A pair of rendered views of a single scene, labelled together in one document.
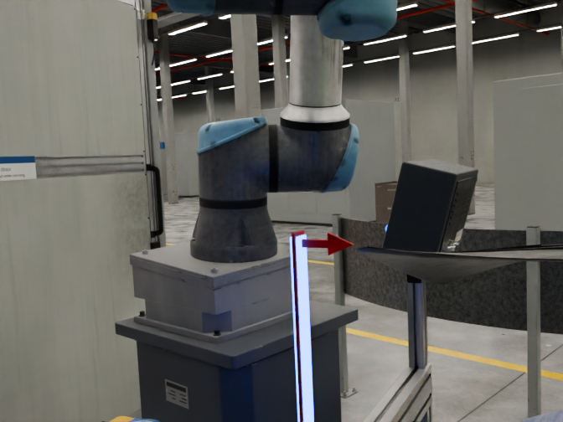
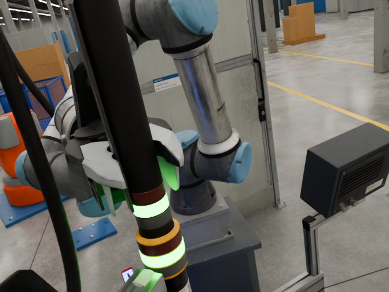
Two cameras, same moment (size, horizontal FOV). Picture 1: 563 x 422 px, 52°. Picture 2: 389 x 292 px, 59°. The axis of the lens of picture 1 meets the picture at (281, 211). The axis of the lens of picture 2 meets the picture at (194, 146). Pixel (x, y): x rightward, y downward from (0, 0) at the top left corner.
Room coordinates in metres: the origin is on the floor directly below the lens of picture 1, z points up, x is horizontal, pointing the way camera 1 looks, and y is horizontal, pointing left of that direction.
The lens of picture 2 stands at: (0.27, -0.54, 1.67)
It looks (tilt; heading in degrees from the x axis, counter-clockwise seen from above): 21 degrees down; 38
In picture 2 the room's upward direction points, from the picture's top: 11 degrees counter-clockwise
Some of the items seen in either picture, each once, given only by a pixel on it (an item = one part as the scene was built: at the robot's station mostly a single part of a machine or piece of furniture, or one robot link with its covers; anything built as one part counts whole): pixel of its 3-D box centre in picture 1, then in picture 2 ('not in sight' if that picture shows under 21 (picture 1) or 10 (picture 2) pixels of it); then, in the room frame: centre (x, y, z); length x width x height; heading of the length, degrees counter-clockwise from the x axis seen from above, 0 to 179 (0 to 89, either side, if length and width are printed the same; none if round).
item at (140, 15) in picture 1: (148, 38); not in sight; (2.61, 0.55, 1.82); 0.09 x 0.04 x 0.23; 152
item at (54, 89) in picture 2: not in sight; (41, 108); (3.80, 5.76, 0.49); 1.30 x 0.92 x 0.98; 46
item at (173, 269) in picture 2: not in sight; (164, 257); (0.46, -0.33, 1.45); 0.04 x 0.04 x 0.01
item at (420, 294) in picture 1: (416, 316); (311, 246); (1.09, -0.25, 0.96); 0.03 x 0.03 x 0.20; 62
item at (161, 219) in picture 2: not in sight; (153, 214); (0.46, -0.33, 1.50); 0.03 x 0.03 x 0.01
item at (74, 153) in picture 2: not in sight; (92, 150); (0.45, -0.27, 1.56); 0.09 x 0.05 x 0.02; 52
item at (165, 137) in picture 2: not in sight; (167, 163); (0.48, -0.33, 1.54); 0.09 x 0.03 x 0.06; 73
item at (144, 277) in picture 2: not in sight; (145, 284); (0.42, -0.33, 1.45); 0.02 x 0.02 x 0.02; 7
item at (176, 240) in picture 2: not in sight; (158, 236); (0.46, -0.33, 1.47); 0.04 x 0.04 x 0.01
